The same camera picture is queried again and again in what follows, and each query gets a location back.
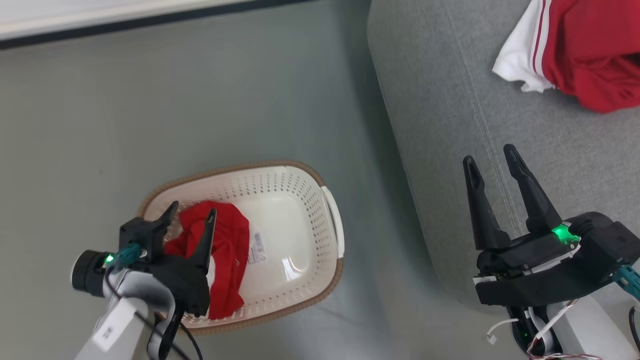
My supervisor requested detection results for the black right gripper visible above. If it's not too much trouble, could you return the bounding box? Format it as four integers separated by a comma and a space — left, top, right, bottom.
462, 144, 618, 307

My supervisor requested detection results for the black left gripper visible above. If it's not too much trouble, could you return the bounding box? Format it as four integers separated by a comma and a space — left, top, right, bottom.
148, 201, 217, 318

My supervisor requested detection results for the red garment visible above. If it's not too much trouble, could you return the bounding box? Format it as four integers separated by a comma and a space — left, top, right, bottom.
164, 201, 251, 321

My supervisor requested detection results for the red white sports jersey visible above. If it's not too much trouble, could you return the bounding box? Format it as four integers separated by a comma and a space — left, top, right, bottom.
492, 0, 640, 114

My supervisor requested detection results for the grey fabric sofa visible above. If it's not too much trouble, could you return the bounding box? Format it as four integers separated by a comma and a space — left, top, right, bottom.
366, 0, 640, 313

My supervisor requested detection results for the white barcode label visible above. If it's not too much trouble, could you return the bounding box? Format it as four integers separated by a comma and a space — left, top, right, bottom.
247, 231, 269, 266

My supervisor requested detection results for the cream perforated laundry basket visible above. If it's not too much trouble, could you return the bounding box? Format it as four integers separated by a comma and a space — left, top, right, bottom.
137, 160, 346, 337

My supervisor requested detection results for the white and dark baseboard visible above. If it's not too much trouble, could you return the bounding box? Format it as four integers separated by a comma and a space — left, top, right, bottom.
0, 0, 321, 51

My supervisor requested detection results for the teal left camera cable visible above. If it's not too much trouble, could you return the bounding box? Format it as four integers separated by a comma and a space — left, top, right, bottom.
116, 242, 147, 269

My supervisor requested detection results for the teal camera cable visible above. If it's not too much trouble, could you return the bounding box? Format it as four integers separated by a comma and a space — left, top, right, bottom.
612, 265, 640, 302
116, 242, 147, 269

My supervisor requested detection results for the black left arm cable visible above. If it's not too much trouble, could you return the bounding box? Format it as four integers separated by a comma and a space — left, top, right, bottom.
145, 309, 204, 360

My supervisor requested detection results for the white and red wire bundle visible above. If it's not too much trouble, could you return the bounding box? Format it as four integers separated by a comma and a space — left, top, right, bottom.
486, 299, 603, 360

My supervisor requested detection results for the teal right camera cable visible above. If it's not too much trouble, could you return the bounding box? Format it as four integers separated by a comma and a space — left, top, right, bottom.
612, 265, 640, 302

